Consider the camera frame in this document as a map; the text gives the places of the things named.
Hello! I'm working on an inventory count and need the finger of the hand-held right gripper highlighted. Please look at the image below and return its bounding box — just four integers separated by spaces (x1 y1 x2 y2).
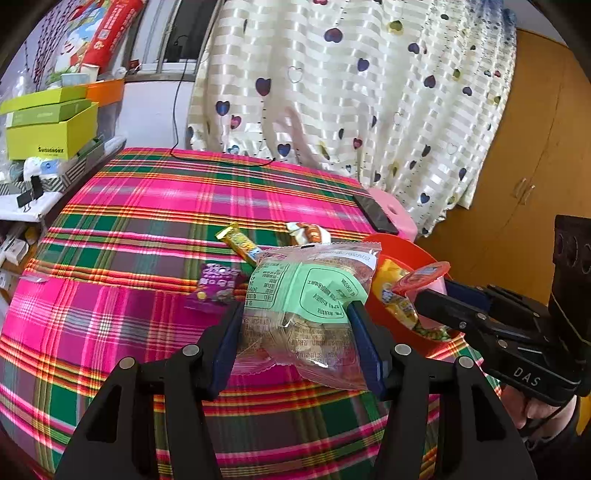
412 287 498 345
443 281 509 320

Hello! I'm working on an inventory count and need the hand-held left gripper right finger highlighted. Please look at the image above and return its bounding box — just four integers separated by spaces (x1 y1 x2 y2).
345 301 539 480

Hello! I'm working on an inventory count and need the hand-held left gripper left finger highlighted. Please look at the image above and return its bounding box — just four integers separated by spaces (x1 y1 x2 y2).
54 304 245 480

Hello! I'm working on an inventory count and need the green pea snack packet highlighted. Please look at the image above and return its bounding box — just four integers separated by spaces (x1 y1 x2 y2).
411 320 455 342

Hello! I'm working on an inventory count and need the pink jelly cup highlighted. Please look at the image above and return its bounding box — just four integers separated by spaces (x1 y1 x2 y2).
392 261 451 296

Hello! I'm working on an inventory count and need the large yellow snack packet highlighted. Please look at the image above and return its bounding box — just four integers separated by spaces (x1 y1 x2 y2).
373 258 419 330

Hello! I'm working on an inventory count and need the red woven plastic basket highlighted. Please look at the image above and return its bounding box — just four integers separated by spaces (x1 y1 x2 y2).
361 233 467 361

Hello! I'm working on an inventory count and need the clear bag with green label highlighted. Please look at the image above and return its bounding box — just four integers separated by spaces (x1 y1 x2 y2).
238 244 384 388

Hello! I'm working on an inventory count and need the yellow snack bar packet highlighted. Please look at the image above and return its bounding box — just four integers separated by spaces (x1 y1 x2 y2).
216 222 264 267

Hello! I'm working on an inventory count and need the white orange snack packet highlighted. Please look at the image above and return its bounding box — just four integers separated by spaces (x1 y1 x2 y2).
285 222 332 247

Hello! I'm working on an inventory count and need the person's right hand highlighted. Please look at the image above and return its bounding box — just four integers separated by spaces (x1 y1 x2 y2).
501 385 578 432

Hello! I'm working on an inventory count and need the purple snack packet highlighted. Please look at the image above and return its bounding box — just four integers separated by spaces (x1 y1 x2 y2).
185 262 247 315

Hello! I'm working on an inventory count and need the pink plastic stool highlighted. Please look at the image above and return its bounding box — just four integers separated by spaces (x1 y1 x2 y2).
367 187 419 243

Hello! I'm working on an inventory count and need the black smartphone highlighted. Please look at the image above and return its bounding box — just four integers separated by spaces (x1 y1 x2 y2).
352 194 399 234

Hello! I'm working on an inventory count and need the pink green plaid tablecloth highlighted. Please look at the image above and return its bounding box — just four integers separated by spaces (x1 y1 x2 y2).
0 147 504 480

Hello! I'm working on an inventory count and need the wooden cabinet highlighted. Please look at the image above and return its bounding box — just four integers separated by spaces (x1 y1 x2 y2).
416 25 591 324

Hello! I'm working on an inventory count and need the striped pattern tray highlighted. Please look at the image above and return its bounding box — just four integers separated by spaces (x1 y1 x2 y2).
0 136 127 197

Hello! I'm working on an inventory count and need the white side table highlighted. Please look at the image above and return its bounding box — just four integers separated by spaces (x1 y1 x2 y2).
0 136 127 222

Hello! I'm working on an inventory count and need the cream heart print curtain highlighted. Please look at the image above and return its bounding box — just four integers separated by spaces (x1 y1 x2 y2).
186 0 518 238

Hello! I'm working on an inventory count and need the black binder clip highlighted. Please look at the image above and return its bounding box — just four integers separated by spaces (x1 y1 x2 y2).
16 175 44 213

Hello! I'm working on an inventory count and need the deep lime green box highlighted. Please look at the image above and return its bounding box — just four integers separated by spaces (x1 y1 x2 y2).
6 102 100 162

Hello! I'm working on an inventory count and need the orange box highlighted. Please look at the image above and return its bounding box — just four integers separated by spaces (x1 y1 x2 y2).
85 78 125 104

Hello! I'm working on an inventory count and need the flat lime green box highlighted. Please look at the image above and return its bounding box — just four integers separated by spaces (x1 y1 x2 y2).
0 86 93 127

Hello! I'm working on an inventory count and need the red gift bag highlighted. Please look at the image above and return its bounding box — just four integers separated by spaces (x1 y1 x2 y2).
81 0 144 75

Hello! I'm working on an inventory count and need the colourful cartoon print bag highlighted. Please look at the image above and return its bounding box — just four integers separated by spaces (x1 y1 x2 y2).
44 0 114 86

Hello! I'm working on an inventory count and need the bundle of decorative twigs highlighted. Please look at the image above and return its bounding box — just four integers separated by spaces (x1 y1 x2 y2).
23 0 93 88

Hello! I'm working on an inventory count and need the black cable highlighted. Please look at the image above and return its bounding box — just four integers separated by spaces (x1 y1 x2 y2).
168 46 278 162

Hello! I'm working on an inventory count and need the window frame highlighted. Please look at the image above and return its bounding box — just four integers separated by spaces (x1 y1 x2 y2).
122 0 222 83

